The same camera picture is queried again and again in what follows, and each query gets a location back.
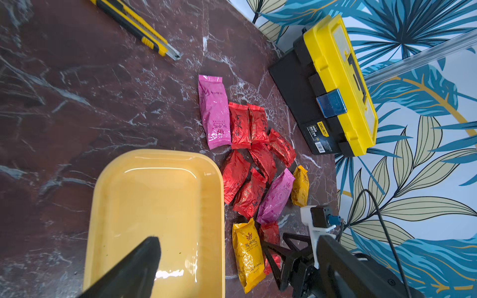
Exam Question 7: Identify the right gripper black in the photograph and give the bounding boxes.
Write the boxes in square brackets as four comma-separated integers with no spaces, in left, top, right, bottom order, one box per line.
[262,232,324,298]

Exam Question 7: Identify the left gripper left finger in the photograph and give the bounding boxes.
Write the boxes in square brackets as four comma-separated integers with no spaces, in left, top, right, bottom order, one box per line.
[80,237,161,298]

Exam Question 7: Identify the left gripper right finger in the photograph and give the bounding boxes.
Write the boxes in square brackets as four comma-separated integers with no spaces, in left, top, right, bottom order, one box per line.
[316,236,424,298]

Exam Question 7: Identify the small orange tea bag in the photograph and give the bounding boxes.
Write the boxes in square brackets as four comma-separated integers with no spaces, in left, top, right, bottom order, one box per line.
[232,218,266,294]

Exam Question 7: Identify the pink tea bag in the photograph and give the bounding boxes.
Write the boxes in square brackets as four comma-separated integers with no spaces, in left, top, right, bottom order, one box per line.
[198,74,232,150]
[257,168,295,225]

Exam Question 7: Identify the red tea bag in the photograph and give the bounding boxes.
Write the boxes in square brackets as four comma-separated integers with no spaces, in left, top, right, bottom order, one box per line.
[259,222,281,275]
[233,168,267,221]
[249,143,277,184]
[222,150,251,205]
[268,129,296,168]
[248,104,270,144]
[229,103,252,150]

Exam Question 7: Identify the orange yellow tea bag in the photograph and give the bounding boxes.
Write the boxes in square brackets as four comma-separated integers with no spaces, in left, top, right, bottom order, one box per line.
[291,165,310,207]

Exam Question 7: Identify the yellow plastic storage box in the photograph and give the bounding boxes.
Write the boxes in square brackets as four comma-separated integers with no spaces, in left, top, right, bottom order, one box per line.
[83,149,226,298]

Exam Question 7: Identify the yellow black toolbox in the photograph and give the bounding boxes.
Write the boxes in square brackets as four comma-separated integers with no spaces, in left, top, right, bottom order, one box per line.
[269,16,378,157]

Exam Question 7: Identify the yellow black utility knife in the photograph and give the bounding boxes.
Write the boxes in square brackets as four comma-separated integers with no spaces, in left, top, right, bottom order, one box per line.
[91,0,181,61]

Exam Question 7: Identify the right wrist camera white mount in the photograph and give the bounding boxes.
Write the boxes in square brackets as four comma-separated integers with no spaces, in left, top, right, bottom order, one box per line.
[300,206,342,269]

